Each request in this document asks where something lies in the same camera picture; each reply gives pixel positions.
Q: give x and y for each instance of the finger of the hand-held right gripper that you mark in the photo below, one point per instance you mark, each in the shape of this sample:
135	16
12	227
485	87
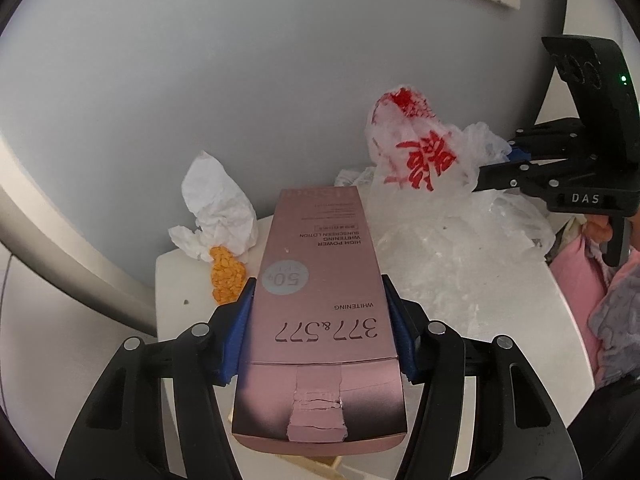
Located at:
500	177
519	152

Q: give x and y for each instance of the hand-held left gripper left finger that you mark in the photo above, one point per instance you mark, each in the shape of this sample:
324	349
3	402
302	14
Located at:
240	330

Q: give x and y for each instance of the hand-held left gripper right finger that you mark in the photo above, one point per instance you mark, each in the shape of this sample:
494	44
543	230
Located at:
400	330

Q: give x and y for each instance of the pink cardboard box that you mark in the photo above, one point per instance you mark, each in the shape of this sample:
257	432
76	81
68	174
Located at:
310	280

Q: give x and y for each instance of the white red-printed plastic bag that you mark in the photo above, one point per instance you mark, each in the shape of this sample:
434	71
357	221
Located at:
415	130

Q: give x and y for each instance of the white tissue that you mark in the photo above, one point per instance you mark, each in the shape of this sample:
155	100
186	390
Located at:
220	205

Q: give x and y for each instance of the person's right hand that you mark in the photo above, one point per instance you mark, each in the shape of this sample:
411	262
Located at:
597	229

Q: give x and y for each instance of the clear crumpled plastic bag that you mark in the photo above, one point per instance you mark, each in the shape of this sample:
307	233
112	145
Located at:
440	250

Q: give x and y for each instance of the white bedside cabinet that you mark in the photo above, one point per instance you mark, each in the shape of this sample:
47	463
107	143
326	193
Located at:
525	320

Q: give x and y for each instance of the pink cloth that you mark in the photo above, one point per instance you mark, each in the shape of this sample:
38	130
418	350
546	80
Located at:
575	280

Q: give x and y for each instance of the grey textured blanket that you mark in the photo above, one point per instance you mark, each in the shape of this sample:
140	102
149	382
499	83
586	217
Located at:
620	320

